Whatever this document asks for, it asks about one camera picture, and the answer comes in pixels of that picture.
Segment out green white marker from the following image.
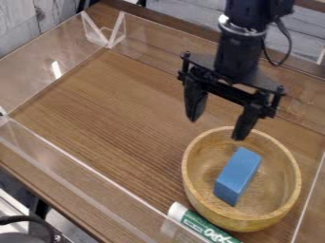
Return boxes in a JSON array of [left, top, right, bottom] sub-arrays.
[[167, 202, 244, 243]]

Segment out blue rectangular block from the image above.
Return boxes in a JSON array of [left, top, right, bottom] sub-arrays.
[[213, 147, 262, 206]]

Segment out brown wooden bowl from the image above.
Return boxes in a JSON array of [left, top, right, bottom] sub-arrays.
[[182, 126, 302, 233]]

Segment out clear acrylic front wall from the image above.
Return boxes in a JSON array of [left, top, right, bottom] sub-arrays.
[[0, 116, 207, 243]]

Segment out black cable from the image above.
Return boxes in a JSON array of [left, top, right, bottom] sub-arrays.
[[0, 215, 56, 243]]

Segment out clear acrylic corner bracket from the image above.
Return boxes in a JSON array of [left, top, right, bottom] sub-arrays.
[[80, 11, 126, 49]]

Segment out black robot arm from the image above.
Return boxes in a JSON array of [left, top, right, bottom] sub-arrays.
[[178, 0, 294, 140]]

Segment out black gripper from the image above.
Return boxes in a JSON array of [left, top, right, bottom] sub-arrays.
[[178, 22, 286, 140]]

